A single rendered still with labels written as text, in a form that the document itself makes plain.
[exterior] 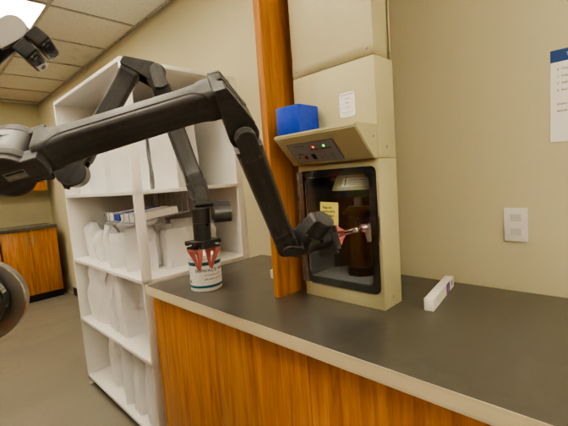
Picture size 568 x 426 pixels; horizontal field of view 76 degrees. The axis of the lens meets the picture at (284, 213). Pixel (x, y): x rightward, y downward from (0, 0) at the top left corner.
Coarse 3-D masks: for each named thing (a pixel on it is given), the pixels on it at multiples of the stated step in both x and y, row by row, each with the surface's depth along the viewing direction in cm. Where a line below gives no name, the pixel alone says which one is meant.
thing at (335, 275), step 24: (336, 168) 118; (360, 168) 112; (312, 192) 126; (336, 192) 119; (360, 192) 112; (360, 216) 114; (360, 240) 115; (312, 264) 130; (336, 264) 122; (360, 264) 116; (360, 288) 117
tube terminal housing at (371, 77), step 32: (352, 64) 111; (384, 64) 110; (320, 96) 120; (384, 96) 110; (384, 128) 110; (384, 160) 111; (384, 192) 111; (384, 224) 111; (384, 256) 112; (320, 288) 130; (384, 288) 112
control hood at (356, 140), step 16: (320, 128) 108; (336, 128) 104; (352, 128) 101; (368, 128) 104; (288, 144) 120; (336, 144) 109; (352, 144) 106; (368, 144) 104; (336, 160) 115; (352, 160) 112
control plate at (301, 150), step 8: (296, 144) 118; (304, 144) 116; (312, 144) 114; (320, 144) 112; (328, 144) 111; (296, 152) 121; (304, 152) 119; (312, 152) 117; (320, 152) 116; (328, 152) 114; (336, 152) 112; (304, 160) 123; (312, 160) 121; (320, 160) 119; (328, 160) 117
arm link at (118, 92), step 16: (128, 64) 108; (144, 64) 109; (160, 64) 110; (112, 80) 109; (128, 80) 109; (144, 80) 115; (112, 96) 107; (128, 96) 112; (96, 112) 106; (64, 176) 101; (80, 176) 102
